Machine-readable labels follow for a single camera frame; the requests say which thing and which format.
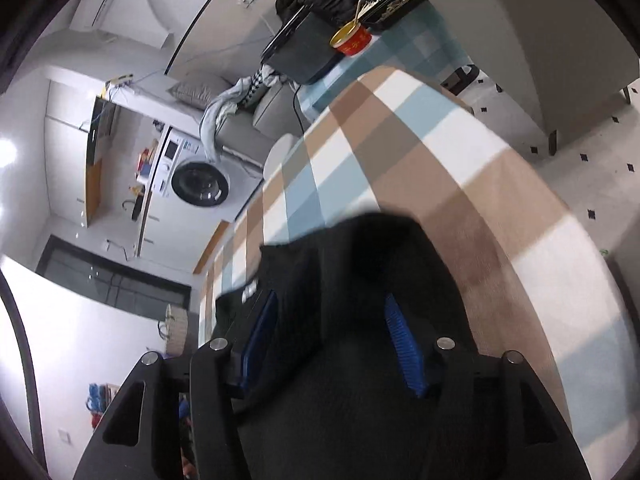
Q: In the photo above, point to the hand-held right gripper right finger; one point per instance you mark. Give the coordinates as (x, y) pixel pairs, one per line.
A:
(407, 355)

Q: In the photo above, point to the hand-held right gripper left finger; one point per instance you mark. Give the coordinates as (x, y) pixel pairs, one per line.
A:
(260, 330)

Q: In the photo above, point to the black knit sweater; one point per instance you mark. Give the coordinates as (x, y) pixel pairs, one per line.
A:
(350, 310)

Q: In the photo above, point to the woven laundry basket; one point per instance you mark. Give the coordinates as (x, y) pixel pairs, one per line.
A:
(175, 330)

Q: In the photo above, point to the white kitchen base cabinets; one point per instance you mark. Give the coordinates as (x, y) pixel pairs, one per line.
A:
(175, 240)

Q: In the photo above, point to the white washing machine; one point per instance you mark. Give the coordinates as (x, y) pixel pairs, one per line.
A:
(200, 185)

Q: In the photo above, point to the dark glass door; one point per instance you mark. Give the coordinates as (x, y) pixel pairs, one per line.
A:
(100, 275)

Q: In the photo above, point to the white round stool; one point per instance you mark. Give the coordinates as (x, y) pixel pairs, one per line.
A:
(277, 157)

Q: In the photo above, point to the shoe rack with shoes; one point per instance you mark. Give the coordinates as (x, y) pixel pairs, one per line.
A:
(100, 400)

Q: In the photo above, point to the grey sofa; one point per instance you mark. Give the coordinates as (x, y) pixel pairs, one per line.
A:
(270, 110)

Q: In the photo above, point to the light grey garment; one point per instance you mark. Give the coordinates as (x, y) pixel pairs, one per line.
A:
(220, 110)

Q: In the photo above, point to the houndstooth cloth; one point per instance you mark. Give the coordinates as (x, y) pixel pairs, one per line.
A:
(257, 87)

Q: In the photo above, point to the grey cushion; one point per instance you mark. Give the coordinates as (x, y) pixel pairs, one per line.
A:
(200, 87)

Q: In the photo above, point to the steel range hood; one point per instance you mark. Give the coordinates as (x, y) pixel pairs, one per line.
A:
(97, 130)

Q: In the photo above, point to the dark electric cooker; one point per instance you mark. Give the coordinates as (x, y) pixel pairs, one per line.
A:
(305, 50)

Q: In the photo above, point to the white router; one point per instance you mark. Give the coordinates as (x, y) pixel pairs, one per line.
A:
(120, 81)

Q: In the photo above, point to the red instant noodle cup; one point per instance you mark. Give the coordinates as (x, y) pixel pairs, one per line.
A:
(352, 42)

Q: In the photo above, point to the grey upholstered side cabinet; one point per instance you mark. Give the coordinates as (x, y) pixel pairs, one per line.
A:
(525, 35)

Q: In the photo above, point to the black food tray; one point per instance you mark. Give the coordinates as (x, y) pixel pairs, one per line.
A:
(395, 7)

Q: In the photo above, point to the white air conditioner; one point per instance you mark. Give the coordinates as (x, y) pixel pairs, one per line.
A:
(100, 5)

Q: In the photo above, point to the white wall cabinets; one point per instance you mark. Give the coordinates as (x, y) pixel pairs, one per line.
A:
(65, 160)

